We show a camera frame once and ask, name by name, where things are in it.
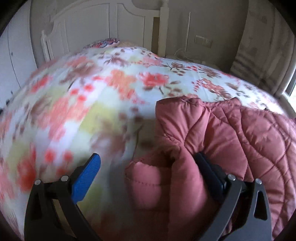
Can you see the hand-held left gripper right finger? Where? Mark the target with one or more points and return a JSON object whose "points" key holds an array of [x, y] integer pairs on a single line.
{"points": [[209, 176]]}

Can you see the dark framed window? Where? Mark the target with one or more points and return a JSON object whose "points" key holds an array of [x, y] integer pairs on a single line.
{"points": [[291, 87]]}

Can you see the pink quilted jacket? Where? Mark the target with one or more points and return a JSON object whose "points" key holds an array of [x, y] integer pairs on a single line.
{"points": [[231, 143]]}

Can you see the printed beige curtain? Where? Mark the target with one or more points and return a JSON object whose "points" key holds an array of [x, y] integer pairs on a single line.
{"points": [[261, 39]]}

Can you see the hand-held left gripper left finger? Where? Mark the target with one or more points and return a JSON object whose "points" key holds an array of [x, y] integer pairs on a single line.
{"points": [[86, 178]]}

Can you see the cream fluffy pillow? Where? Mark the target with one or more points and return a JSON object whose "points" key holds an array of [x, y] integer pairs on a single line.
{"points": [[126, 43]]}

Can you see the white wooden headboard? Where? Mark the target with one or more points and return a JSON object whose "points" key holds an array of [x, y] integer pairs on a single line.
{"points": [[97, 25]]}

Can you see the wall socket panel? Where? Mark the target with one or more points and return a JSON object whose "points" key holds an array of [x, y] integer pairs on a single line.
{"points": [[203, 41]]}

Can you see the embroidered round pillow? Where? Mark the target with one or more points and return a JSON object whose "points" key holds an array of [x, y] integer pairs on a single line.
{"points": [[104, 43]]}

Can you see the floral bed blanket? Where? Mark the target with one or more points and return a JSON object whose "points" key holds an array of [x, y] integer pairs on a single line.
{"points": [[92, 92]]}

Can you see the white wardrobe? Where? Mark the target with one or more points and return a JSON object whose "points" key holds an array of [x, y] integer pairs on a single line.
{"points": [[16, 58]]}

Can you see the thin white pole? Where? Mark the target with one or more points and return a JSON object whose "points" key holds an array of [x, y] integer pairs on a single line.
{"points": [[189, 34]]}

